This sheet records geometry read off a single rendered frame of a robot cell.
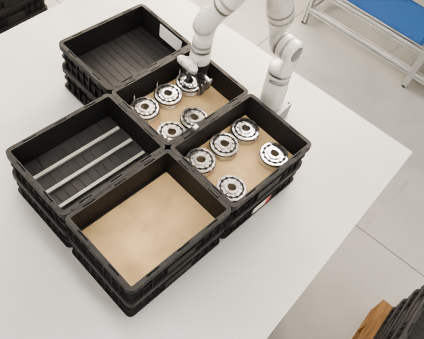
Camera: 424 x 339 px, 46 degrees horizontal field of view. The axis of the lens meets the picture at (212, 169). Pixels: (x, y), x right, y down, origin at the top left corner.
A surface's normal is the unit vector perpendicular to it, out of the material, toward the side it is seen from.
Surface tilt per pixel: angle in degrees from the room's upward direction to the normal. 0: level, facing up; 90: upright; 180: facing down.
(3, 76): 0
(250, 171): 0
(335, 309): 0
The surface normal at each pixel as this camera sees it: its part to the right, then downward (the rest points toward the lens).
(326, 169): 0.15, -0.56
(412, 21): -0.64, 0.58
